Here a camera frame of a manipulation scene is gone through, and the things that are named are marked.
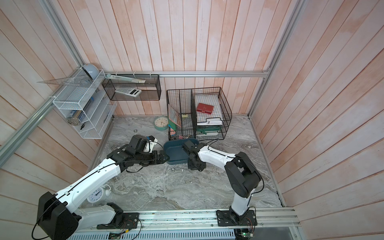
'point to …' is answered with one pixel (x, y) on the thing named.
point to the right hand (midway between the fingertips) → (194, 165)
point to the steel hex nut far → (135, 130)
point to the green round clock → (161, 122)
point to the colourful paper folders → (174, 119)
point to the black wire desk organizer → (197, 114)
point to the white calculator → (133, 92)
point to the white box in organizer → (211, 121)
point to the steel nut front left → (173, 169)
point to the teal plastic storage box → (173, 148)
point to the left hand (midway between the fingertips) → (162, 161)
